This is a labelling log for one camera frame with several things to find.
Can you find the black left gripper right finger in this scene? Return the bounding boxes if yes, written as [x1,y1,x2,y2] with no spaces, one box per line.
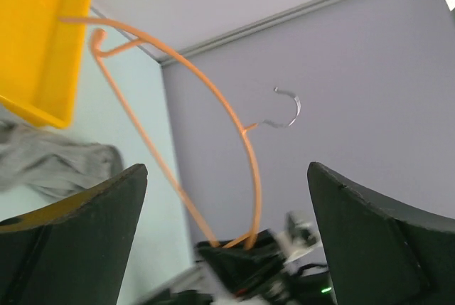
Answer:
[307,162,454,304]

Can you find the grey tank top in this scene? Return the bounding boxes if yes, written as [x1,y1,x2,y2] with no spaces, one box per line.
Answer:
[1,120,124,199]

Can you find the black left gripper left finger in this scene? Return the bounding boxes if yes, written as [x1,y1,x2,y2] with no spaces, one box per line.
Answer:
[1,164,147,304]

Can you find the yellow plastic tray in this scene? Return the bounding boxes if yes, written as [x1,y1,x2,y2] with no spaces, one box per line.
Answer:
[1,0,91,129]

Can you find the orange wire hanger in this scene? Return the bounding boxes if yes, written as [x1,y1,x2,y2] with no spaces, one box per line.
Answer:
[58,15,302,251]

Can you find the aluminium frame rail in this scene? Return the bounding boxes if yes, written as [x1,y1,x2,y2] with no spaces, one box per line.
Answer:
[179,0,345,58]

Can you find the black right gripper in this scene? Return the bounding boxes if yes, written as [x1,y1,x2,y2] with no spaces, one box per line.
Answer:
[195,230,334,304]

